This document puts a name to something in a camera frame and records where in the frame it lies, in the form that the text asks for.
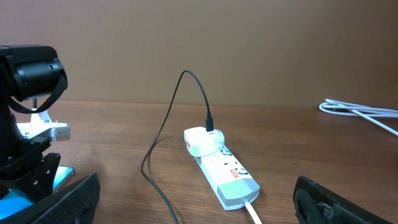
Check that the white power strip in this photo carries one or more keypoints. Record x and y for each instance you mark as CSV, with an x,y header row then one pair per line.
x,y
229,179

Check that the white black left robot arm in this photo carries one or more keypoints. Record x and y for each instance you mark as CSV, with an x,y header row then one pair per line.
x,y
27,72

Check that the white USB charger plug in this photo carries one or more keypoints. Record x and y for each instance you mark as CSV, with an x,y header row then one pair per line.
x,y
201,142

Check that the blue screen Galaxy smartphone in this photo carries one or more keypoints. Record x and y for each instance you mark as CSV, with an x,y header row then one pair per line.
x,y
17,200

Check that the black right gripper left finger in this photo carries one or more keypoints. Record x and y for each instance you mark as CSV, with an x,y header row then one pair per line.
x,y
76,203

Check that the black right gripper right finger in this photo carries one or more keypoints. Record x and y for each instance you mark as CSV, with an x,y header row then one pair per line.
x,y
315,204

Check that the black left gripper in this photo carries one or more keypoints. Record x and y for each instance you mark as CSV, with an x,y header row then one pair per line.
x,y
20,169

